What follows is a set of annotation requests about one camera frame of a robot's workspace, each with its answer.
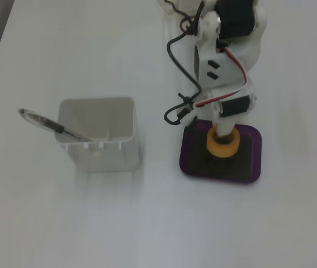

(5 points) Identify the clear black ballpoint pen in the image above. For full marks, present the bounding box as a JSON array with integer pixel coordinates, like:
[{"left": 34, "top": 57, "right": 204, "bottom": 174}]
[{"left": 17, "top": 108, "right": 93, "bottom": 142}]

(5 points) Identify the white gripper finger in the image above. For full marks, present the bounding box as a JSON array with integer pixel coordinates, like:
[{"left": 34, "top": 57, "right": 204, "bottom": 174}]
[{"left": 215, "top": 118, "right": 236, "bottom": 140}]

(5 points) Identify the purple rectangular tray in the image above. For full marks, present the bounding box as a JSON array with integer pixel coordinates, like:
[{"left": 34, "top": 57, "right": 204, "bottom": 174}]
[{"left": 179, "top": 119, "right": 262, "bottom": 185}]

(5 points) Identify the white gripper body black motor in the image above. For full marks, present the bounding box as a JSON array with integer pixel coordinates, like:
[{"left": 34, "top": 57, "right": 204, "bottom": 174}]
[{"left": 196, "top": 83, "right": 257, "bottom": 128}]

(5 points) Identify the red and white wire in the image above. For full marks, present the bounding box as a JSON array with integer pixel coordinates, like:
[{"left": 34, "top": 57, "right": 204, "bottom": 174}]
[{"left": 196, "top": 46, "right": 252, "bottom": 108}]

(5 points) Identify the yellow tape roll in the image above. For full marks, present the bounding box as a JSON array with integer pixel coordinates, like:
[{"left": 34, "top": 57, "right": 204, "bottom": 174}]
[{"left": 206, "top": 127, "right": 240, "bottom": 159}]

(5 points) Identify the white square plastic container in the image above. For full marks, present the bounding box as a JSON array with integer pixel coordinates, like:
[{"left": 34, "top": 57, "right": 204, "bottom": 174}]
[{"left": 55, "top": 97, "right": 141, "bottom": 173}]

